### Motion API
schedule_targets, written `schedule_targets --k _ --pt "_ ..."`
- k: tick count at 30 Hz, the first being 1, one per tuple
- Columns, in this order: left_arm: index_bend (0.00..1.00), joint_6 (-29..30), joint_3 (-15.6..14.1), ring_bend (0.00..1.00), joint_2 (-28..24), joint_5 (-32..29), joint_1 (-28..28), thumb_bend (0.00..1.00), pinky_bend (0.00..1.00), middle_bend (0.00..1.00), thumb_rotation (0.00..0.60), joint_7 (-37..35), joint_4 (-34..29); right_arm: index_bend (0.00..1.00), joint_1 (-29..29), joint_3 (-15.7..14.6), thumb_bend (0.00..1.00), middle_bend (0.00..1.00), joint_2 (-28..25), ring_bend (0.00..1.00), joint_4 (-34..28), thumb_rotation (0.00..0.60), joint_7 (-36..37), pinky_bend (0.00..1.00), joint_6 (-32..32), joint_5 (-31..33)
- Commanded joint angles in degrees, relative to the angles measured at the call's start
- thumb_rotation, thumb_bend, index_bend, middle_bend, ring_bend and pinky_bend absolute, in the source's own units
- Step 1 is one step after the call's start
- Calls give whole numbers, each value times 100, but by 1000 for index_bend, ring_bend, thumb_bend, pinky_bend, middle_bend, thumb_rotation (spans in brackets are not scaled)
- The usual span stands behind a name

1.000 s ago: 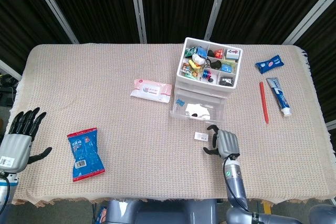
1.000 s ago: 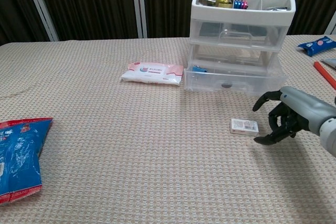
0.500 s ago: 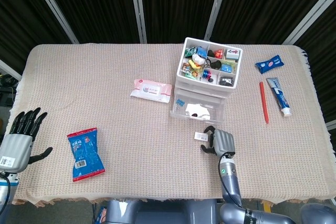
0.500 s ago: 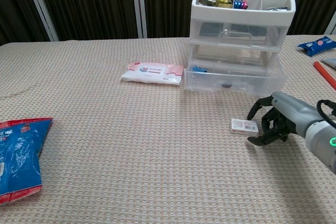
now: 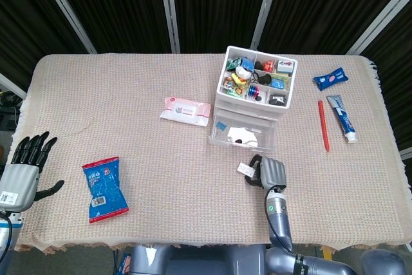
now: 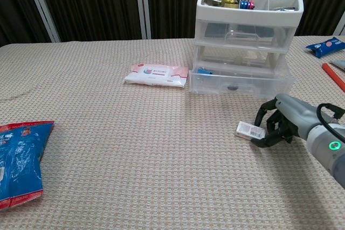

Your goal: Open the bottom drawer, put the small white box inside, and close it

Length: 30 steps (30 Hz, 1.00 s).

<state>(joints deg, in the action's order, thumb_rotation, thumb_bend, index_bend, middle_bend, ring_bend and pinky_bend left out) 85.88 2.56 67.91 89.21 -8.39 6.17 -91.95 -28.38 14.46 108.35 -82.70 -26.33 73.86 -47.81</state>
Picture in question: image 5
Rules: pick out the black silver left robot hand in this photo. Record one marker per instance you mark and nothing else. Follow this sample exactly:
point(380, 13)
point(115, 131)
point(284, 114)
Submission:
point(17, 188)

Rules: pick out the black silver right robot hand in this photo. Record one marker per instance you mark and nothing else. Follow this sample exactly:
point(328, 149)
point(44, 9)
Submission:
point(273, 172)

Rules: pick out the small white packet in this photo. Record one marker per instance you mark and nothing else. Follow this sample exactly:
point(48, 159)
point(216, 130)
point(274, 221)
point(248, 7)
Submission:
point(245, 168)

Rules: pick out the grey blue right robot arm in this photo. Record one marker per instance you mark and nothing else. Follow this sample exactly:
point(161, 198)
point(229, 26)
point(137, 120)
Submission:
point(280, 223)

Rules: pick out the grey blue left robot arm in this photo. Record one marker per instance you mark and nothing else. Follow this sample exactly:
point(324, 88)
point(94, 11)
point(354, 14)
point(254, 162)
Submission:
point(4, 233)

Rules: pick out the white drawer organizer box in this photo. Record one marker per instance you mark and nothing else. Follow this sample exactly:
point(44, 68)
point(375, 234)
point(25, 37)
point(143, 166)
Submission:
point(254, 102)

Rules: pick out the white cloth with black spot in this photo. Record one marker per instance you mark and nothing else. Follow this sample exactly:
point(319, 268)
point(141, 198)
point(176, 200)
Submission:
point(244, 135)

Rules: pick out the red pen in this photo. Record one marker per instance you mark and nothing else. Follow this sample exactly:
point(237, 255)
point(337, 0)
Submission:
point(323, 123)

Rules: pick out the small blue clip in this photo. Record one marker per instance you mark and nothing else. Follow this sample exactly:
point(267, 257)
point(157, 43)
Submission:
point(220, 126)

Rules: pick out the black binder clip pile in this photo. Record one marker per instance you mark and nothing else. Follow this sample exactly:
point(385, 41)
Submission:
point(277, 99)

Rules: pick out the blue red coloured discs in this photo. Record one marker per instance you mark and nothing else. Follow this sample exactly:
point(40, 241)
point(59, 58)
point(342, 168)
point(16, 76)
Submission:
point(253, 91)

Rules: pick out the black equipment clutter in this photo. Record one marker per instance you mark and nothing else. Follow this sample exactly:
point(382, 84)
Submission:
point(8, 104)

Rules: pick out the blue red snack bag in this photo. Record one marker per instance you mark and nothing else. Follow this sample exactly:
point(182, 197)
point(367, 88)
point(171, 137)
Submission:
point(104, 188)

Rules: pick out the blue silver toothpaste tube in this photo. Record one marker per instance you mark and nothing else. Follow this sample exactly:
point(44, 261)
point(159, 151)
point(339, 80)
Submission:
point(344, 120)

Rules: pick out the blue green small pack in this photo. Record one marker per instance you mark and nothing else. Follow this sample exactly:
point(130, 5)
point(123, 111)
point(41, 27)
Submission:
point(278, 82)

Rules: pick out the colourful small toy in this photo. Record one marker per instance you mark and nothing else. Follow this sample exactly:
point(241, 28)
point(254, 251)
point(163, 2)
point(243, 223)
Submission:
point(235, 87)

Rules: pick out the black cloth pouch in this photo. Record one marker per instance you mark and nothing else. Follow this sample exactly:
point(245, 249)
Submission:
point(265, 79)

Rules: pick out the yellow toy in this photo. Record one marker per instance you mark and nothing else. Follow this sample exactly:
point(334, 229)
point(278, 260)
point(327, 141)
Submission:
point(238, 78)

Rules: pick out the red orange small toy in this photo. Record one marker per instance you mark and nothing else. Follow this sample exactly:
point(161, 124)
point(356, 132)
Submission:
point(268, 66)

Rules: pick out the white green mahjong tile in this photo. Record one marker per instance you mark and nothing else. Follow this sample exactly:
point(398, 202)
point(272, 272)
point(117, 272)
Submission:
point(286, 66)

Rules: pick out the pink white wet wipes pack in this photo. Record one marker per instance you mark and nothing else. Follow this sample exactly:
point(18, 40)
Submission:
point(185, 111)

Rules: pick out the small black clip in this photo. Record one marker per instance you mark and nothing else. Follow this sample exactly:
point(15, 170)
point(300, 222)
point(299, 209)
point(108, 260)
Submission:
point(259, 64)

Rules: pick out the small blue tissue packet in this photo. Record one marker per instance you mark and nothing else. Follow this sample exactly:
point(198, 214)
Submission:
point(330, 79)

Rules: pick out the beige woven tablecloth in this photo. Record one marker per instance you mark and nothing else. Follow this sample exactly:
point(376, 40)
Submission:
point(161, 175)

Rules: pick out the green foil packet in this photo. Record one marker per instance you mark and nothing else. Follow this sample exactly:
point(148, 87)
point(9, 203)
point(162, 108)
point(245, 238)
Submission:
point(234, 63)

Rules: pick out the grey robot torso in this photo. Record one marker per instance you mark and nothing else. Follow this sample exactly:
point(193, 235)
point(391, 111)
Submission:
point(193, 262)

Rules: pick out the blue pink package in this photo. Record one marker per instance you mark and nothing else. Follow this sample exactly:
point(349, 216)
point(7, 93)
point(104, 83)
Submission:
point(124, 263)

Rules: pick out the aluminium frame post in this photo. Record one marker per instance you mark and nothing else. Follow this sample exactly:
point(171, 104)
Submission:
point(13, 87)
point(67, 9)
point(407, 154)
point(266, 7)
point(380, 25)
point(169, 9)

